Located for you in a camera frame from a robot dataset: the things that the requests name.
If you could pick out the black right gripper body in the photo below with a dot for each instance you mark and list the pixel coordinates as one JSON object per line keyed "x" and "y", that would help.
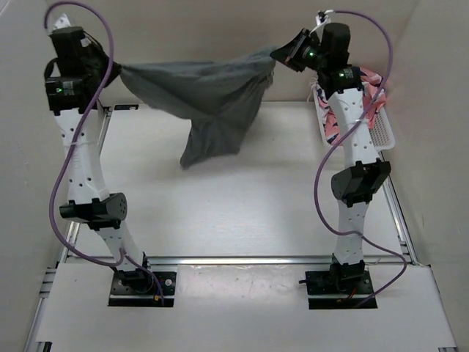
{"x": 313, "y": 57}

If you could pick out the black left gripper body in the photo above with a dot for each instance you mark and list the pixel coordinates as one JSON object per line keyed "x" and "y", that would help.
{"x": 95, "y": 65}

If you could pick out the grey shorts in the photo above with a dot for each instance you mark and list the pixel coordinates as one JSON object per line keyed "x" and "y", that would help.
{"x": 220, "y": 99}

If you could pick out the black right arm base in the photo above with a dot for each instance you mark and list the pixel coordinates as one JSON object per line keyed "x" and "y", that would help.
{"x": 324, "y": 293}

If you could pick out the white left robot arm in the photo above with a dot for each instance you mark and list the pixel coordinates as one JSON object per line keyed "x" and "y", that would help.
{"x": 89, "y": 201}

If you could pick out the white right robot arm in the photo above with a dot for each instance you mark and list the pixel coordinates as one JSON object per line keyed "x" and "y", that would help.
{"x": 364, "y": 172}

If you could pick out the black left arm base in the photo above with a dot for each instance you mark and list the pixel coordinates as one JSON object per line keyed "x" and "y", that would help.
{"x": 137, "y": 289}

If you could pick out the pink patterned shorts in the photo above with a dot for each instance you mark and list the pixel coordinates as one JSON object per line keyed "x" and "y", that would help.
{"x": 330, "y": 128}

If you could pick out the black label sticker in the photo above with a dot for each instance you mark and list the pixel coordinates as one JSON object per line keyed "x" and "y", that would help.
{"x": 126, "y": 107}

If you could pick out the white plastic basket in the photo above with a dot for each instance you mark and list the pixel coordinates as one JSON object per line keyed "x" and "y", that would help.
{"x": 381, "y": 133}

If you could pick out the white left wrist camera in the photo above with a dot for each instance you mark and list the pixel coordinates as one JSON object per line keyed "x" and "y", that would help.
{"x": 62, "y": 22}

